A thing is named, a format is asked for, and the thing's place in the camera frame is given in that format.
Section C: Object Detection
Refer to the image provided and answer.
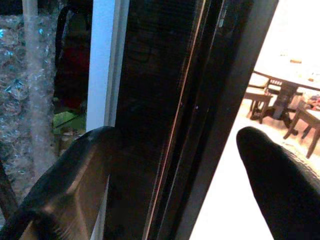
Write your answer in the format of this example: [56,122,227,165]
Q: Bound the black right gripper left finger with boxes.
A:
[0,126,117,240]

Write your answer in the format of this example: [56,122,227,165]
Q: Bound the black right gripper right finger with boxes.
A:
[236,126,320,240]

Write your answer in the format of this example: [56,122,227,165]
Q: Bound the black fridge white interior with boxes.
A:
[53,0,280,240]

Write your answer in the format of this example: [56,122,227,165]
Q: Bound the dark wooden chair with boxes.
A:
[283,99,320,160]
[243,72,275,125]

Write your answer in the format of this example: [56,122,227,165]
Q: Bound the dark wooden dining table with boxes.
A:
[252,53,320,129]

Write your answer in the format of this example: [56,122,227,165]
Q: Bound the clear bubble wrap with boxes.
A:
[0,13,60,181]

